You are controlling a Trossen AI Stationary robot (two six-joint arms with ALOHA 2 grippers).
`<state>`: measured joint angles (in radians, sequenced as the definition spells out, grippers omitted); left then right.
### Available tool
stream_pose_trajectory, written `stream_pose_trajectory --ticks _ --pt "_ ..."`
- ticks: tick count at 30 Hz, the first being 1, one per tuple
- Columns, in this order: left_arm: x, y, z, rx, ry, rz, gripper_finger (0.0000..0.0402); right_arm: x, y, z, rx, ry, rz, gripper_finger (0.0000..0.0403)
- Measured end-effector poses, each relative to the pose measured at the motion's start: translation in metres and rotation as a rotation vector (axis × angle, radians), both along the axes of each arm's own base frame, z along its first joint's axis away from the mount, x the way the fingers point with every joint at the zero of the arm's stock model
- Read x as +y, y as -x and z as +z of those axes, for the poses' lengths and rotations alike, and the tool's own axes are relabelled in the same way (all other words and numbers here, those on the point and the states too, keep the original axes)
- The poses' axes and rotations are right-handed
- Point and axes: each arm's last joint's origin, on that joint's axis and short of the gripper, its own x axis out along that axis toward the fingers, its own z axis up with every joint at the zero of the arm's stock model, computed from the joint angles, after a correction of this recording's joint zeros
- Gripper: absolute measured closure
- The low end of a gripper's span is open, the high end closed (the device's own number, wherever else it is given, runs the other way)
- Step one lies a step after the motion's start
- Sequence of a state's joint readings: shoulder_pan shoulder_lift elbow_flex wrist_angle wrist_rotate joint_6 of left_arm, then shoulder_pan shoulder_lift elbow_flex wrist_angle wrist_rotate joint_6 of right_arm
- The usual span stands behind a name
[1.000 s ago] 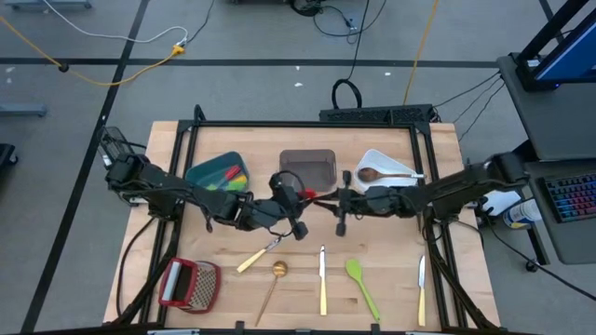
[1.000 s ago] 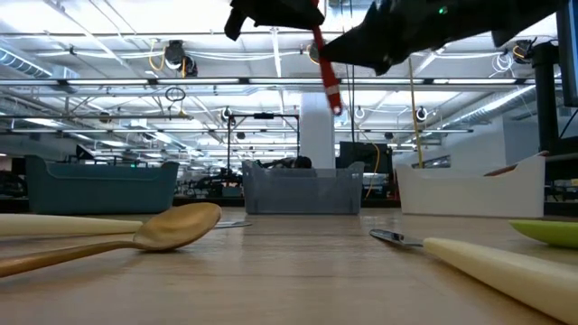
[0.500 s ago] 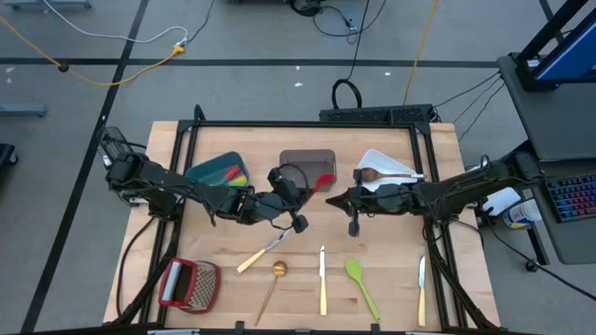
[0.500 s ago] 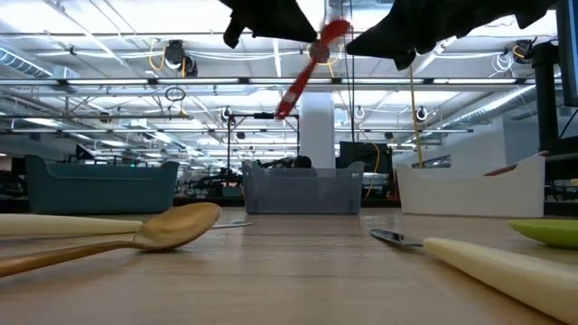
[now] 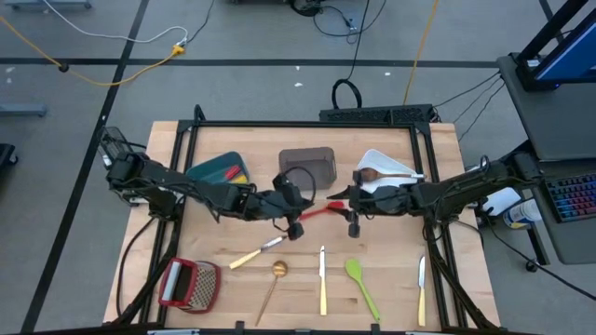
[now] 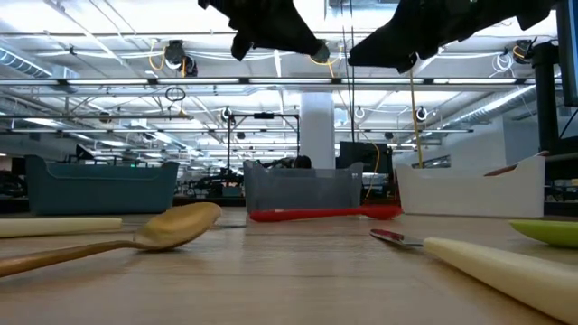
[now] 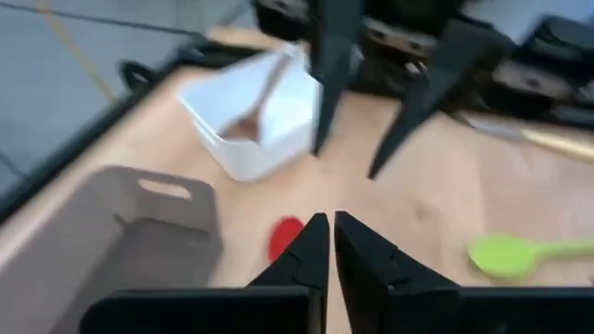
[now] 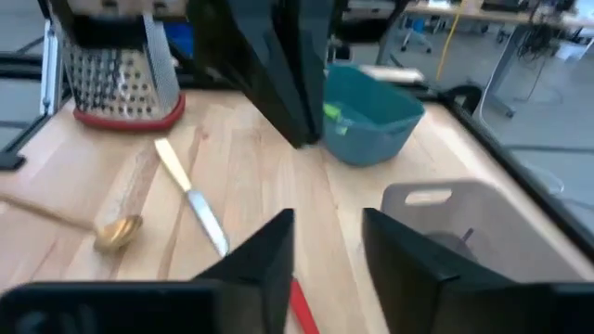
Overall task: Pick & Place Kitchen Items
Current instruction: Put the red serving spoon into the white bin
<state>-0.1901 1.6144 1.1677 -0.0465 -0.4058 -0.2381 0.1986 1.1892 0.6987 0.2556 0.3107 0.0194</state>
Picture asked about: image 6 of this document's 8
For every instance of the blue-screen monitor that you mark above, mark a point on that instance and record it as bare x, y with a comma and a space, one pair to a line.
569, 54

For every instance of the gold metal spoon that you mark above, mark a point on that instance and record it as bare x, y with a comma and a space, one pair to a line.
176, 225

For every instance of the white plastic bin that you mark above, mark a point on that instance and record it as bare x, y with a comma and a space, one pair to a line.
469, 194

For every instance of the black display panel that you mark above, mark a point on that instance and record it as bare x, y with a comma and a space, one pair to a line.
357, 155

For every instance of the grey translucent plastic bin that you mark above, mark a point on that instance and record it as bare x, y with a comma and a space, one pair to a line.
302, 189

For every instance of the green silicone spoon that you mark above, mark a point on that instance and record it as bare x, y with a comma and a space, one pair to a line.
551, 232

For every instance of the white building column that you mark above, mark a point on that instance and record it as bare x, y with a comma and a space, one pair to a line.
317, 131

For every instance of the black monitor stand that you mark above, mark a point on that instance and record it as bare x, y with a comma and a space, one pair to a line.
546, 99

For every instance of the black camera rig frame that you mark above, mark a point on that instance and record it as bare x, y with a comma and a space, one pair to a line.
264, 115

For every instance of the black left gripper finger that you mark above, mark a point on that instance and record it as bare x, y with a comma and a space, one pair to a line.
241, 49
316, 49

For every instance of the teal plastic bin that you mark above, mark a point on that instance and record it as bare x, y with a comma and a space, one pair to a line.
99, 189

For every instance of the red silicone spoon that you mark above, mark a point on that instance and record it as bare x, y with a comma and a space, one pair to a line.
316, 213

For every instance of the black metal table frame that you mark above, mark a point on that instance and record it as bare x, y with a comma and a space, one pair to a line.
207, 201

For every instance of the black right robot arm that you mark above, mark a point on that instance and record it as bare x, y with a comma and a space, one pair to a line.
496, 11

